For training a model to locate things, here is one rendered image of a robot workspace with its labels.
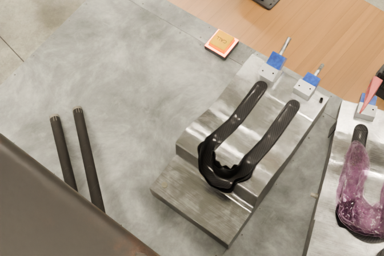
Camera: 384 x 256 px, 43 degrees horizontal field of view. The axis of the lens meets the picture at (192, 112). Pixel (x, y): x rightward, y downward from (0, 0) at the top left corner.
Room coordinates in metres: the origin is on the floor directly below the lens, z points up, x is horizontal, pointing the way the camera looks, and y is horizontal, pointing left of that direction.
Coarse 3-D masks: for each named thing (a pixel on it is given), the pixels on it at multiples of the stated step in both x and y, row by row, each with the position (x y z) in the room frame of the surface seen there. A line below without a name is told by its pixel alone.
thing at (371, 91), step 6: (372, 78) 0.49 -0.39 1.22; (378, 78) 0.48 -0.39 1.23; (372, 84) 0.47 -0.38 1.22; (378, 84) 0.47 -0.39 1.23; (366, 90) 0.49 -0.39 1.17; (372, 90) 0.46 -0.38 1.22; (378, 90) 0.48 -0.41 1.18; (366, 96) 0.47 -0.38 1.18; (372, 96) 0.45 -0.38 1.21; (378, 96) 0.47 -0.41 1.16; (366, 102) 0.44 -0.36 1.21
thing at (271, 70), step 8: (288, 40) 0.78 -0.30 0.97; (272, 56) 0.75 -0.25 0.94; (280, 56) 0.74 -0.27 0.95; (264, 64) 0.73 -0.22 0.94; (272, 64) 0.73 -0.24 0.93; (280, 64) 0.72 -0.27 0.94; (264, 72) 0.71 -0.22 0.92; (272, 72) 0.70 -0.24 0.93; (280, 72) 0.71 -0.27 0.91; (272, 80) 0.68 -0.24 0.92
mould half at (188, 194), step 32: (256, 64) 0.76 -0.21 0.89; (224, 96) 0.67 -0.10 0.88; (288, 96) 0.64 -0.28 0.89; (320, 96) 0.63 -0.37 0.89; (192, 128) 0.56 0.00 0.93; (256, 128) 0.56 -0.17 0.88; (288, 128) 0.55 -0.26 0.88; (192, 160) 0.48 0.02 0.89; (224, 160) 0.46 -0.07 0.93; (288, 160) 0.47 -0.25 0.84; (160, 192) 0.42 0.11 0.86; (192, 192) 0.41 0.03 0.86; (256, 192) 0.36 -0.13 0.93; (224, 224) 0.31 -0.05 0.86
